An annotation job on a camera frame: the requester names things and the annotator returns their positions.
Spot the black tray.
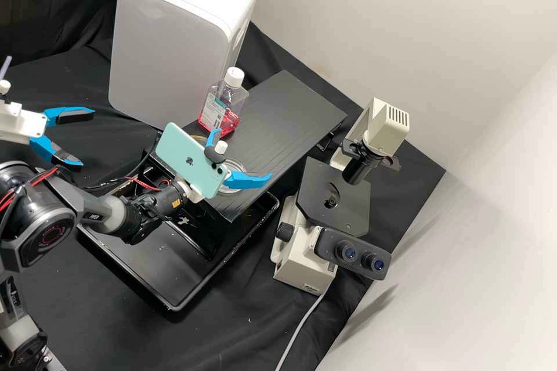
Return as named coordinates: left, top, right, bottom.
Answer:
left=77, top=144, right=280, bottom=312

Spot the white box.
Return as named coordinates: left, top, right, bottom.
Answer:
left=108, top=0, right=259, bottom=131

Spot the right wrist camera phone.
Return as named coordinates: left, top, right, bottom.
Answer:
left=156, top=122, right=230, bottom=201

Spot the left wrist camera phone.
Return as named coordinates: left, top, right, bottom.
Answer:
left=0, top=56, right=13, bottom=99

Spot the black platform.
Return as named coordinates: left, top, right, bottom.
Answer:
left=180, top=70, right=349, bottom=223

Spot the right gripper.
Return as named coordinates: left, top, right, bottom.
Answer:
left=184, top=127, right=274, bottom=205

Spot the grey cable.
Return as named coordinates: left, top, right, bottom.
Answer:
left=274, top=289, right=326, bottom=371

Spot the red liquid bottle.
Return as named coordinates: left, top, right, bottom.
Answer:
left=198, top=67, right=250, bottom=137

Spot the cream microscope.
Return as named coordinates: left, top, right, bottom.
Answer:
left=270, top=96, right=413, bottom=299

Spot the petri dish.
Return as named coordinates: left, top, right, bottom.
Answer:
left=216, top=157, right=253, bottom=198

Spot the wrist camera phone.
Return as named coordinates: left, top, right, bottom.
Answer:
left=0, top=56, right=13, bottom=99
left=156, top=122, right=230, bottom=201

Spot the black cable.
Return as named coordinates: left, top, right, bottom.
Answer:
left=85, top=146, right=161, bottom=191

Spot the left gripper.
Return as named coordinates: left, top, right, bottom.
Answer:
left=0, top=101, right=96, bottom=168

